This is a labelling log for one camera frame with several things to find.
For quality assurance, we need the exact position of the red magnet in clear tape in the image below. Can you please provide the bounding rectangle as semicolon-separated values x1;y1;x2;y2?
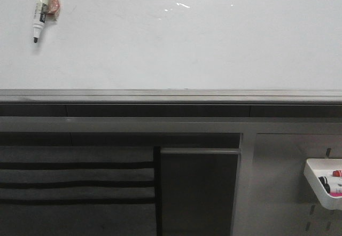
45;0;61;22

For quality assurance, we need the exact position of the white glossy whiteboard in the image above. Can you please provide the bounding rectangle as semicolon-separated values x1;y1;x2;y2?
1;0;341;103

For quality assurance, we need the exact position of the white black-tipped whiteboard marker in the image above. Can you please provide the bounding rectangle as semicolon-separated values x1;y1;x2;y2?
33;0;49;44

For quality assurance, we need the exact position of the grey perforated pegboard panel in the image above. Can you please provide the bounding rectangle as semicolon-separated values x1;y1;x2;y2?
248;134;341;235

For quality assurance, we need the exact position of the grey fabric pocket organizer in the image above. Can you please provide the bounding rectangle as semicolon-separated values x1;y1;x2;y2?
1;146;161;235

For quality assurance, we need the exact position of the black capped white marker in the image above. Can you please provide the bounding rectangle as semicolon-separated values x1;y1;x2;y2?
318;176;342;186

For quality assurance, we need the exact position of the white plastic marker tray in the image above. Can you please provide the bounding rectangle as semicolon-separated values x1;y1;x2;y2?
304;159;341;210

